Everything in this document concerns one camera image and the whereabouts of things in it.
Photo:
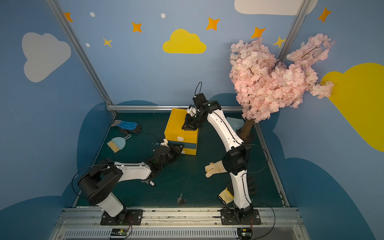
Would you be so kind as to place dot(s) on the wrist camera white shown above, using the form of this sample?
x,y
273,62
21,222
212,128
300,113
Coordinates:
x,y
163,142
191,110

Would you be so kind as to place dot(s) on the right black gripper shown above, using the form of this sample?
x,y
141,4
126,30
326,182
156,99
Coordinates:
x,y
190,120

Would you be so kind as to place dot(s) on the light blue dustpan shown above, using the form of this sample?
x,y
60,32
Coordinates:
x,y
236,124

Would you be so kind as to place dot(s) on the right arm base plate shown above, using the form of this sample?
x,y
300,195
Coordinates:
x,y
229,217

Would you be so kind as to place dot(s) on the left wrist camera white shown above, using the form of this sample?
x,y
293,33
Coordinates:
x,y
163,142

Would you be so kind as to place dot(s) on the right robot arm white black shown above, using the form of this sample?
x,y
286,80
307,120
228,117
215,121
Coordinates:
x,y
236,160

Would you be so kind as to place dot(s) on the small blue hand brush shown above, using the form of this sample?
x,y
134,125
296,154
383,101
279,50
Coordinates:
x,y
118,143

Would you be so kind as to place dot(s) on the dark metal key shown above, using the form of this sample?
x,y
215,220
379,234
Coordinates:
x,y
181,200

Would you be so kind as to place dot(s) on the aluminium rail frame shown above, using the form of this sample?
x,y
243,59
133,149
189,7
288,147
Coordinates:
x,y
180,224

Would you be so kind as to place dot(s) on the key with black tag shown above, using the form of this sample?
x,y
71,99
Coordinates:
x,y
149,182

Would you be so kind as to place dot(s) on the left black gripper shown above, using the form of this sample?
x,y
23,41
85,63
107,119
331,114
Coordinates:
x,y
169,152

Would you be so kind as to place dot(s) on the blue black work glove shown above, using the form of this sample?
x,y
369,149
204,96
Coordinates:
x,y
129,127

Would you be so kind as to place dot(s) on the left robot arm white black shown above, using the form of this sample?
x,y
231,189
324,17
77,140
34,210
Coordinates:
x,y
99,182

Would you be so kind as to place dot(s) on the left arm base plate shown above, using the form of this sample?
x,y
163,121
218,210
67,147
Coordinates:
x,y
125,217

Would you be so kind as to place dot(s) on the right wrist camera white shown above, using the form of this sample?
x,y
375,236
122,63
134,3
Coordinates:
x,y
191,110

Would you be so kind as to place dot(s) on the yellow drawer cabinet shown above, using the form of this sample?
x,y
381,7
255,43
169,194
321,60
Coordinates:
x,y
176,135

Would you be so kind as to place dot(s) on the cream knit glove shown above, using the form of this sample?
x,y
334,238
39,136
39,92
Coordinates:
x,y
215,168

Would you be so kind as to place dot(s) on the pink cherry blossom tree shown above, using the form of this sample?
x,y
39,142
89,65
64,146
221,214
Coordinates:
x,y
264,85

